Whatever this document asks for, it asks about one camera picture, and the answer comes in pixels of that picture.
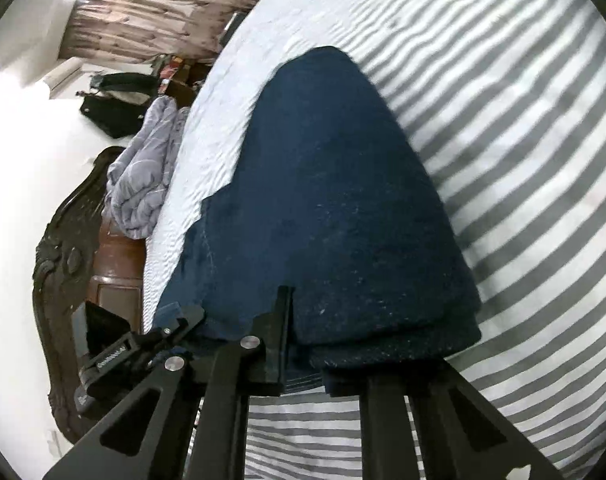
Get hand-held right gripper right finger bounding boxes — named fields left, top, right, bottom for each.
left=360, top=360, right=564, bottom=480

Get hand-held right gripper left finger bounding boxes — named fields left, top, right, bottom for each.
left=43, top=285, right=294, bottom=480

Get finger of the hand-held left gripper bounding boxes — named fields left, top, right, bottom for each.
left=150, top=302, right=206, bottom=362

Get dark blue denim pants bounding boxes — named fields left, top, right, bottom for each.
left=155, top=46, right=484, bottom=396

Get carved dark wooden headboard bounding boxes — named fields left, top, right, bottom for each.
left=32, top=146, right=148, bottom=443

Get folded grey quilt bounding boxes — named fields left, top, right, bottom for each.
left=103, top=95, right=191, bottom=241

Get hanging black clothes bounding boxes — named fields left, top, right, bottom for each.
left=77, top=72, right=160, bottom=140

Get beige dotted curtain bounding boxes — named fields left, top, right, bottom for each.
left=58, top=0, right=296, bottom=67

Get bed with striped sheet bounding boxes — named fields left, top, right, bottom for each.
left=143, top=0, right=606, bottom=480

